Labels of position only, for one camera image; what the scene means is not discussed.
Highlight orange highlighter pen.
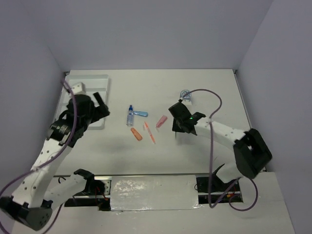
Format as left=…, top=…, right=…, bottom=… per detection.
left=144, top=122, right=156, bottom=144

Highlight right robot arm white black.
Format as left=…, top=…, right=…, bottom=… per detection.
left=169, top=101, right=273, bottom=192

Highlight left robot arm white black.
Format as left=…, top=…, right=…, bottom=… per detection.
left=0, top=92, right=110, bottom=231

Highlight pink plastic case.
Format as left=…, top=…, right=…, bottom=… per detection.
left=156, top=115, right=168, bottom=128

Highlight blue paint jar far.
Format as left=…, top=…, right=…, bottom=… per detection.
left=180, top=89, right=192, bottom=102

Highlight clear spray bottle blue cap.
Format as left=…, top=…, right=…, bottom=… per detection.
left=126, top=105, right=134, bottom=126

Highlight blue plastic case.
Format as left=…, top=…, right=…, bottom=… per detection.
left=133, top=111, right=148, bottom=117

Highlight orange plastic case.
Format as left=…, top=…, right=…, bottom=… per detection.
left=130, top=128, right=143, bottom=141

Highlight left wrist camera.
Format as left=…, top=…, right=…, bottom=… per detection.
left=71, top=82, right=86, bottom=95

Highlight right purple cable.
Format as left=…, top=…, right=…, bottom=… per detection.
left=179, top=89, right=259, bottom=212

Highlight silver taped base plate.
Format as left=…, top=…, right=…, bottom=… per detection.
left=110, top=175, right=200, bottom=211

